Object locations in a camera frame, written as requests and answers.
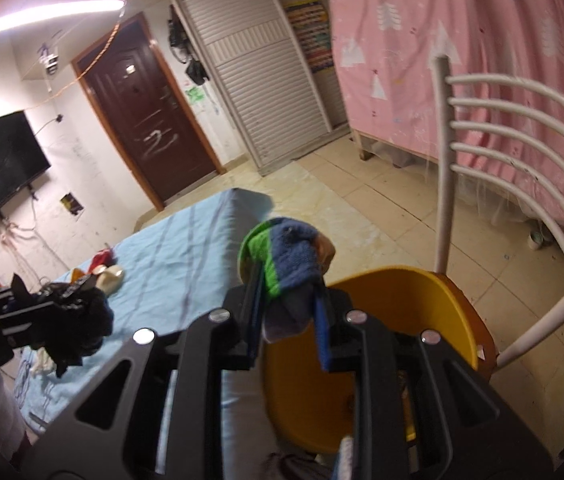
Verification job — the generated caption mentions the white metal chair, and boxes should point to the white metal chair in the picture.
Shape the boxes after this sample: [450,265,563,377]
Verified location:
[432,55,564,371]

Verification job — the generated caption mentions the blue green sock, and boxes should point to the blue green sock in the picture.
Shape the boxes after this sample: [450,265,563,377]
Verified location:
[239,217,336,343]

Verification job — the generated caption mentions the cream plastic lid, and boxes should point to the cream plastic lid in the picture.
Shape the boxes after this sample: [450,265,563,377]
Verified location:
[93,265,125,291]

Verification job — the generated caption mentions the wall junction box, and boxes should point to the wall junction box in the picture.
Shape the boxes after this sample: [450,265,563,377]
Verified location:
[60,192,86,217]

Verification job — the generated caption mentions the black hanging bag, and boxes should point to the black hanging bag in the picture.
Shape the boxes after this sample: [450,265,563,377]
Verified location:
[184,62,210,86]

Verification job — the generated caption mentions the white fuzzy sock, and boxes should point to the white fuzzy sock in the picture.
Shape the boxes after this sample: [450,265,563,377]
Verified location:
[29,347,58,377]

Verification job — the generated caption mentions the dark hanging straps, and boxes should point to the dark hanging straps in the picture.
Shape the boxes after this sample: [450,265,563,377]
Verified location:
[168,5,193,65]

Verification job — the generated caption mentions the white hanging cables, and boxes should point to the white hanging cables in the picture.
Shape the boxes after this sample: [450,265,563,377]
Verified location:
[0,210,63,286]

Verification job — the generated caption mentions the brown door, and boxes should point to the brown door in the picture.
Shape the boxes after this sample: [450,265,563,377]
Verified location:
[72,12,225,211]

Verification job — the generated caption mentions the white shutter wardrobe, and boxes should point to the white shutter wardrobe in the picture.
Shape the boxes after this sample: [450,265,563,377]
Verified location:
[162,0,350,176]

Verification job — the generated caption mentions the pink printed curtain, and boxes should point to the pink printed curtain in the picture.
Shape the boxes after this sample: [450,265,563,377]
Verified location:
[317,0,564,241]

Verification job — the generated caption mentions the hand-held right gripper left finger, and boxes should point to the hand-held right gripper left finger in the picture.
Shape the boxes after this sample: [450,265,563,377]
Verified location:
[17,260,268,480]

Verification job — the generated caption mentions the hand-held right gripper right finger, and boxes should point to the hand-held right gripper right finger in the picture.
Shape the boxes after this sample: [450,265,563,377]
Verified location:
[312,280,558,480]

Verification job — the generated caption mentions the yellow plastic basin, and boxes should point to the yellow plastic basin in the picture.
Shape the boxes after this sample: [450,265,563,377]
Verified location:
[261,265,495,453]

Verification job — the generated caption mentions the black wall plug cable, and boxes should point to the black wall plug cable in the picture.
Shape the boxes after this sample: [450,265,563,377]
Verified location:
[32,115,65,137]

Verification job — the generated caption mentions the black sock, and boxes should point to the black sock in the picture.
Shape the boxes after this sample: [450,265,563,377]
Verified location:
[37,282,114,379]

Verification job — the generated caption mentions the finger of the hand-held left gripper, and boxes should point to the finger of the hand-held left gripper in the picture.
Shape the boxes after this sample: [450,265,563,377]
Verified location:
[4,274,99,321]
[0,317,55,357]

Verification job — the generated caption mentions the light blue tablecloth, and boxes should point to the light blue tablecloth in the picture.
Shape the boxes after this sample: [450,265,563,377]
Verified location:
[14,187,283,480]

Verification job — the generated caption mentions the colourful chart poster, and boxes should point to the colourful chart poster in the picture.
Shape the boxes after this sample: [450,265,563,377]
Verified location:
[284,0,334,75]

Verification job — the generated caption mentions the ceiling tube light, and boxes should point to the ceiling tube light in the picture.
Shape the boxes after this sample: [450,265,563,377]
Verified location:
[0,0,126,38]

